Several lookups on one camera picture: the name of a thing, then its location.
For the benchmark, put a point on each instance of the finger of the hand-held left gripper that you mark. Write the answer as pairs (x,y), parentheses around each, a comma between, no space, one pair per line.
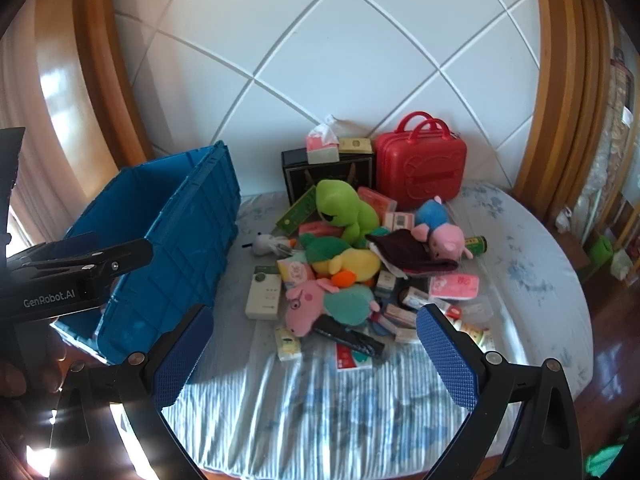
(125,257)
(82,240)

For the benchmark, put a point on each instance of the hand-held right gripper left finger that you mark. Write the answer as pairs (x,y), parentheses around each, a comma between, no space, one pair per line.
(182,355)

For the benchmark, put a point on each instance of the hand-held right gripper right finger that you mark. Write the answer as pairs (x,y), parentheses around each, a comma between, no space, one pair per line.
(447,355)

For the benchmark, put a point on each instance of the clear plastic box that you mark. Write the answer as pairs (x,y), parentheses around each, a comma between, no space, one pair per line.
(475,310)

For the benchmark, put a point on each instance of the blue plastic crate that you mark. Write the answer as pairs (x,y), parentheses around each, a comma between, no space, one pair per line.
(200,230)

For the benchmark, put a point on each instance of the person's left hand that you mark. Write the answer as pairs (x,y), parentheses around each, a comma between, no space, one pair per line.
(10,382)

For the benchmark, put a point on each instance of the white green printed packet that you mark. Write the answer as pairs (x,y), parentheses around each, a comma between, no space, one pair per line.
(475,335)

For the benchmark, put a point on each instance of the flat white box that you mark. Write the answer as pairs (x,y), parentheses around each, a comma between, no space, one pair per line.
(407,335)

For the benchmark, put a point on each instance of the purple end medicine box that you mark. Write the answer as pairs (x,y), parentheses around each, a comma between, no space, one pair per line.
(400,316)

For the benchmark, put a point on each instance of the red white medicine box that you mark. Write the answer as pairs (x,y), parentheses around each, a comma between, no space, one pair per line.
(417,299)

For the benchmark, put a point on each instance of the large pink tissue pack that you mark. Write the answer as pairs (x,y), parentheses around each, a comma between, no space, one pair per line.
(452,285)

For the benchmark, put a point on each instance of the blue pink packet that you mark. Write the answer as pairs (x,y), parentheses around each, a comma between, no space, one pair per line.
(381,327)

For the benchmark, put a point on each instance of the white blue medicine box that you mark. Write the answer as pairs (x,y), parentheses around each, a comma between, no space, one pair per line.
(386,285)

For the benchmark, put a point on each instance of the white box green label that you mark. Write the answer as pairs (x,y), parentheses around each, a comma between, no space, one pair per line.
(262,300)

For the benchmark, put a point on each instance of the red teal wipes pack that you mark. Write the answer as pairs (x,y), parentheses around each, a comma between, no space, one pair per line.
(350,360)

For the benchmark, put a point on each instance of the black plastic packet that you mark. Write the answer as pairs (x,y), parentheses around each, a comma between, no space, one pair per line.
(345,335)

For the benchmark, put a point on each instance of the small white tissue pack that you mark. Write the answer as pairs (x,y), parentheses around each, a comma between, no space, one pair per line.
(287,345)

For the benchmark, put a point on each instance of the dark maroon cloth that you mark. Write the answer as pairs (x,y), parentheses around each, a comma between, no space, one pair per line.
(400,252)

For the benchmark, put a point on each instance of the blue shirt pink pig plush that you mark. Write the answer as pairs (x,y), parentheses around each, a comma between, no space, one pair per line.
(445,240)

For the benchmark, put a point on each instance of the blue floral round mattress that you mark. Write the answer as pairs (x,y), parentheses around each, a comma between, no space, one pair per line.
(300,410)

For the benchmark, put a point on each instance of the green dress pink pig plush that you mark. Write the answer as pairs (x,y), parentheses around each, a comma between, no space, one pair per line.
(305,305)

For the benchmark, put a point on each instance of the yellow duck plush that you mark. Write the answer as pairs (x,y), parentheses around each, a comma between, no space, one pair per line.
(350,262)

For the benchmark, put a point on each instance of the small white plush toy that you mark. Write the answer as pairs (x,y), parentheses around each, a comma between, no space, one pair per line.
(262,245)

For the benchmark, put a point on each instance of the floral pink tissue pack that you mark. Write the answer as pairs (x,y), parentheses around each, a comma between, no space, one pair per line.
(295,272)

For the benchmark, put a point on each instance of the small pink barcode box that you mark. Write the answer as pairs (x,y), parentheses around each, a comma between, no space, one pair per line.
(400,220)

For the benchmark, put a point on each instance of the green frog plush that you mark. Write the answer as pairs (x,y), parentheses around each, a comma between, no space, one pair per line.
(350,210)

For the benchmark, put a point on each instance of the long green box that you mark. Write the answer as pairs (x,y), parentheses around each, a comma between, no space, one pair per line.
(295,215)

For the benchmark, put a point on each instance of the white plastic bag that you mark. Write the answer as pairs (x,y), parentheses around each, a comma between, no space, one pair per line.
(565,219)

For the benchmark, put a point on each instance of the green toy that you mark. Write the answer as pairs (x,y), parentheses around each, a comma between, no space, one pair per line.
(601,251)

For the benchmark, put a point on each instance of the red mini suitcase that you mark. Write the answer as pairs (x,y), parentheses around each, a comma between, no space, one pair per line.
(420,170)

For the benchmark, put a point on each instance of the black gift box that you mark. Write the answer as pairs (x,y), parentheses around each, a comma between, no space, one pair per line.
(300,180)

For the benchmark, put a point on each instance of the pink white tissue box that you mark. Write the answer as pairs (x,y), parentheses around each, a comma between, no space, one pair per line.
(322,147)

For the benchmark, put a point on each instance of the beige flat box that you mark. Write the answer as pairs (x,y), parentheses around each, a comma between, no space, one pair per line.
(356,145)

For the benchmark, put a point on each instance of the white padded headboard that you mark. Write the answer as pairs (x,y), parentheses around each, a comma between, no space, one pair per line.
(350,60)

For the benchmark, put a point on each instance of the wooden headboard frame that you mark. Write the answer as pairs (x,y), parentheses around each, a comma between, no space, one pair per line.
(565,110)
(110,85)

